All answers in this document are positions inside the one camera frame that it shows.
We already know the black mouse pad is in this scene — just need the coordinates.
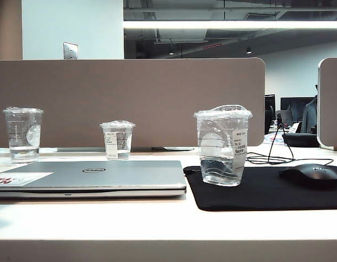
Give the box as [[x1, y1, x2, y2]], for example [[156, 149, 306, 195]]
[[183, 164, 337, 212]]

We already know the brown divider with white edge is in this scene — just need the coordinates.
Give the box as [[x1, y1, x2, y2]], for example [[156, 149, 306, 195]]
[[317, 57, 337, 151]]

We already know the metal wall plate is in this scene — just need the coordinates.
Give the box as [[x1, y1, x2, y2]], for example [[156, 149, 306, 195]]
[[63, 41, 79, 60]]

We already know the clear lidded cup white label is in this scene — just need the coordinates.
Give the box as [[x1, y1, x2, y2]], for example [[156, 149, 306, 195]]
[[193, 104, 254, 188]]

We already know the black computer monitor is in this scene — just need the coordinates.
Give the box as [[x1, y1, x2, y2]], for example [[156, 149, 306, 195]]
[[280, 97, 315, 122]]

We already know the dark narrow monitor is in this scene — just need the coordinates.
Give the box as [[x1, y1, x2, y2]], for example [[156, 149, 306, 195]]
[[264, 94, 276, 135]]

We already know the white ceiling light strip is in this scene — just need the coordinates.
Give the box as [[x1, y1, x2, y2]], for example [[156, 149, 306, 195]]
[[123, 20, 337, 29]]

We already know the wide brown desk divider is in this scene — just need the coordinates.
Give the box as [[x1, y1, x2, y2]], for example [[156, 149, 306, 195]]
[[0, 57, 266, 150]]

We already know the tall clear plastic cup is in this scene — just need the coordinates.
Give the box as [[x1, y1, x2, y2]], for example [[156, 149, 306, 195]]
[[2, 106, 44, 165]]

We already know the white red laptop sticker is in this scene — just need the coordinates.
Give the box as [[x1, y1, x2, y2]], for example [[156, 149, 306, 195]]
[[0, 171, 53, 188]]

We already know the black soft case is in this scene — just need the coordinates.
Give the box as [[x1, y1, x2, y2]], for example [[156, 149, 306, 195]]
[[282, 132, 320, 148]]

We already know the black computer mouse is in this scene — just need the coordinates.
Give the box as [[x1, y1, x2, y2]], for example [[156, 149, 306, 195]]
[[278, 163, 337, 189]]

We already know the person in grey jacket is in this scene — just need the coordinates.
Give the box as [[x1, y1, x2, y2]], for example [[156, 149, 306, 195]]
[[301, 84, 319, 134]]

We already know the colourful printed paper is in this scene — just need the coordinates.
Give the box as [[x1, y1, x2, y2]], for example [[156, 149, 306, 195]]
[[263, 133, 285, 145]]

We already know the silver Dell laptop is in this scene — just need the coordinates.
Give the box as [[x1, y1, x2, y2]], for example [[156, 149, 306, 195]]
[[0, 160, 187, 200]]

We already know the short clear plastic cup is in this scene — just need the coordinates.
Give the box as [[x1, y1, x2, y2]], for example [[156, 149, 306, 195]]
[[99, 120, 136, 161]]

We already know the thin black cable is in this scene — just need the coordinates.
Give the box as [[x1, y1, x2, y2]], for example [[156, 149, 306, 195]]
[[184, 124, 335, 172]]

